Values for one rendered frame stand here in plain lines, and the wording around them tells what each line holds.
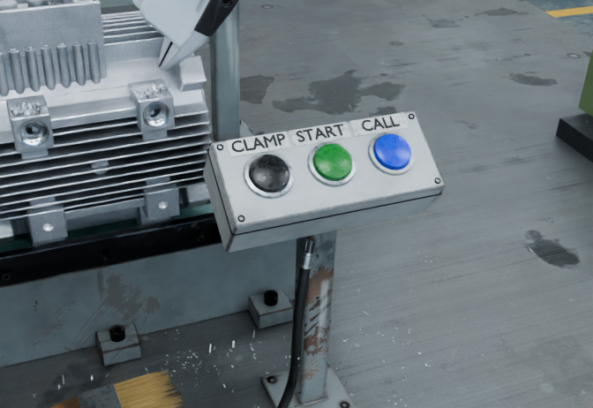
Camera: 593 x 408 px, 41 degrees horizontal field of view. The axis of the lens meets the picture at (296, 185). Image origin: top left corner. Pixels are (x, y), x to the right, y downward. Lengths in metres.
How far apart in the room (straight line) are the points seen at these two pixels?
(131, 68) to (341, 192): 0.23
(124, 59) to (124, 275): 0.21
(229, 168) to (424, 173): 0.15
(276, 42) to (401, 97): 0.31
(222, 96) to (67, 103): 0.46
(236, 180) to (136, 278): 0.25
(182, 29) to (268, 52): 0.81
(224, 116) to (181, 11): 0.49
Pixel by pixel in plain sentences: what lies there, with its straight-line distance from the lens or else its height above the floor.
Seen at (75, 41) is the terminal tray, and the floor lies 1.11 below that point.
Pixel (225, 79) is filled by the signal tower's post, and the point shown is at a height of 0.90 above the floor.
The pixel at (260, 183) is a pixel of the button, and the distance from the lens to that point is 0.57.
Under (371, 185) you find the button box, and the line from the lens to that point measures 0.60.
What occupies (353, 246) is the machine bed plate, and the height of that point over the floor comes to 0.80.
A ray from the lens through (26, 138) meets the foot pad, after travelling 0.67.
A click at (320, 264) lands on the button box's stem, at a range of 0.66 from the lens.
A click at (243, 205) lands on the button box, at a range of 0.57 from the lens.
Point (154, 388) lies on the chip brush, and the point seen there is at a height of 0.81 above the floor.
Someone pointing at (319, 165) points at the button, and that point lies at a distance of 0.59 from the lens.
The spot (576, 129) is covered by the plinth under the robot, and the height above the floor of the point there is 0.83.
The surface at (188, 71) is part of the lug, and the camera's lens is 0.70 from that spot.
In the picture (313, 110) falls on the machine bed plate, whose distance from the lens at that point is 1.27.
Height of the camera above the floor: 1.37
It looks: 32 degrees down
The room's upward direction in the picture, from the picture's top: 2 degrees clockwise
